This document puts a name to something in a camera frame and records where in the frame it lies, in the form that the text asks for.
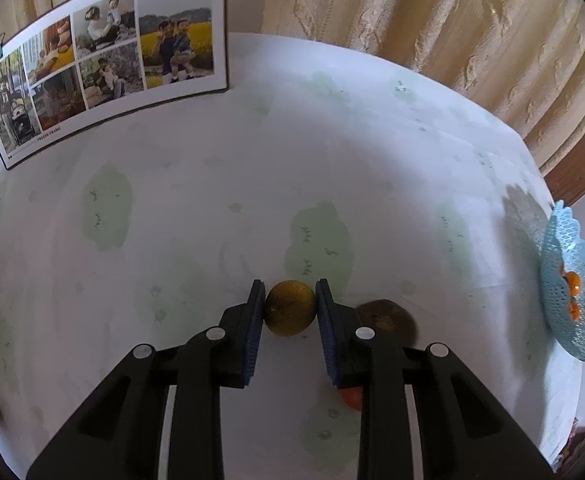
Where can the white printed tablecloth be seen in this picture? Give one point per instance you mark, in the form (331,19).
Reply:
(222,200)

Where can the brown wooden cabinet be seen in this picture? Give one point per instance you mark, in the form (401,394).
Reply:
(582,160)

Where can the light blue lattice basket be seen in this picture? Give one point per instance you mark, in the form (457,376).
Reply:
(555,285)

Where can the yellow-green lemon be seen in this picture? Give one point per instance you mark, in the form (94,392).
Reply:
(291,308)

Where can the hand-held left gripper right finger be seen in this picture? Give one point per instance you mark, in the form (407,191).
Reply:
(327,340)

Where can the photo collage board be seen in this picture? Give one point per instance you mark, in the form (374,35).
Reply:
(107,60)

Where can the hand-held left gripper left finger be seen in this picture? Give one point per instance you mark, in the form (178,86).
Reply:
(255,340)

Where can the brown rough round fruit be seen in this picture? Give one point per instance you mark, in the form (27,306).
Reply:
(392,317)

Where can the red tomato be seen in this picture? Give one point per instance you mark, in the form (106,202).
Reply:
(352,399)

